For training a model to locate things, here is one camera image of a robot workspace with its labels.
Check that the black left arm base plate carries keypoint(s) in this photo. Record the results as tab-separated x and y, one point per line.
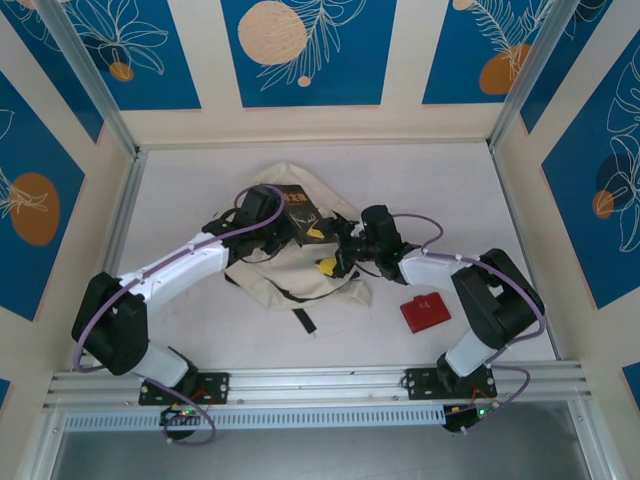
215	387

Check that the aluminium side rail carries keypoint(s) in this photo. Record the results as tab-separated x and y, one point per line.
529	260

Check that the aluminium mounting rail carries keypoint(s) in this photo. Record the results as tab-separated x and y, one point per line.
320	385

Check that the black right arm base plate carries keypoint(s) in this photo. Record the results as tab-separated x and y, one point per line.
422	382

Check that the cream canvas backpack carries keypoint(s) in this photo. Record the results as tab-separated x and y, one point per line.
280	280

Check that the aluminium frame post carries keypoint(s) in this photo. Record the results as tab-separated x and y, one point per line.
90	75
527	75

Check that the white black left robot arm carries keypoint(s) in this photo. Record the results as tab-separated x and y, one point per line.
175	270

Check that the black book deer print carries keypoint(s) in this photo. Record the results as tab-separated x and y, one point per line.
302	220

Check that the red leather pencil case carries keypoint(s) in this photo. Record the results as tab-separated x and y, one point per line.
425	312

